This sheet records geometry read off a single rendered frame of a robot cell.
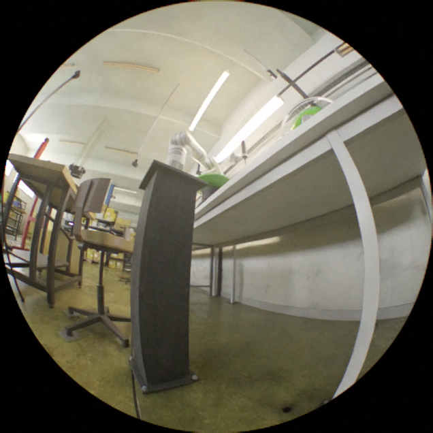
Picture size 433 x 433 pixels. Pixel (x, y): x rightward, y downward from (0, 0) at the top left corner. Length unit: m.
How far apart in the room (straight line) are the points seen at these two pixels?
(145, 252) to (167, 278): 0.11
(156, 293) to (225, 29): 3.34
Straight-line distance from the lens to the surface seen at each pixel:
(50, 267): 1.29
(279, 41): 3.32
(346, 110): 0.51
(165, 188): 0.54
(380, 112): 0.53
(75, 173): 1.76
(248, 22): 3.22
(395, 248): 1.30
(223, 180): 0.94
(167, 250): 0.49
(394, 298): 1.36
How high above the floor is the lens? 0.52
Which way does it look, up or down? 19 degrees up
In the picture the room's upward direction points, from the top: 2 degrees clockwise
